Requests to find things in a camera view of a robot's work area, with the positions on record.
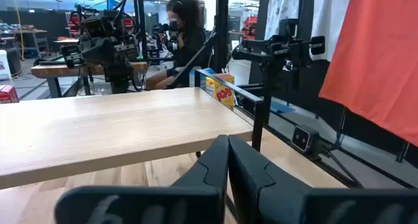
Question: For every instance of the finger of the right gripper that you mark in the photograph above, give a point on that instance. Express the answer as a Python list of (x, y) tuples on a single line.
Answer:
[(73, 56), (125, 51)]

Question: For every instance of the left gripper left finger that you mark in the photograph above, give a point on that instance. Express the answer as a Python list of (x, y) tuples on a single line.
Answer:
[(202, 201)]

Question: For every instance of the black rig frame post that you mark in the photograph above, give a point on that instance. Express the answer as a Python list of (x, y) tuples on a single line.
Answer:
[(140, 21), (222, 21)]

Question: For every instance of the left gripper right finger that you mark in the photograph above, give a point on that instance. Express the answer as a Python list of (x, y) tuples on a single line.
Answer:
[(267, 198)]

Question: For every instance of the white patterned cloth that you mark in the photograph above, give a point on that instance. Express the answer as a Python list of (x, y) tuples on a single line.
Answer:
[(281, 8)]

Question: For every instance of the orange cloth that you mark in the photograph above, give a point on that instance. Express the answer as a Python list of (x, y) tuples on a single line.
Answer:
[(375, 54)]

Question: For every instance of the plain white cloth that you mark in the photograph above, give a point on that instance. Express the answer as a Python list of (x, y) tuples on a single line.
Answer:
[(330, 18)]

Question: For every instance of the white bin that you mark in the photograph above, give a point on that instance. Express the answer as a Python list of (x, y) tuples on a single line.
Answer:
[(5, 65)]

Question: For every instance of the yellow Corn Pops cereal box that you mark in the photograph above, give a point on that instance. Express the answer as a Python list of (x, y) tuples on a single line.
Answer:
[(223, 98)]

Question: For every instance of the person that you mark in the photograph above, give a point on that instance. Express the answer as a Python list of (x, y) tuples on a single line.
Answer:
[(189, 44)]

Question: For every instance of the small black table camera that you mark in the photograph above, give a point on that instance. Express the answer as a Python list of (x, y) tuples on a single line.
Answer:
[(305, 139)]

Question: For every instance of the blue Rice Krispies cereal box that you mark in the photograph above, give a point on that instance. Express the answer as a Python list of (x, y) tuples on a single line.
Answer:
[(210, 71)]

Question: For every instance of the black frame wooden shelf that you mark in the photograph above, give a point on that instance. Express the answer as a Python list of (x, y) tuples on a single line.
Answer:
[(114, 126)]

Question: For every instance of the red box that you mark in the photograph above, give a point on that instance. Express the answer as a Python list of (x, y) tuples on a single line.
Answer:
[(8, 95)]

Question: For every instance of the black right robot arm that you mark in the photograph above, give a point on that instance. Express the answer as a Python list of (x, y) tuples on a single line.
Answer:
[(117, 80)]

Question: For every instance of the wooden background table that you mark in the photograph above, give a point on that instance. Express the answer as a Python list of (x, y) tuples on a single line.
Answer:
[(49, 70)]

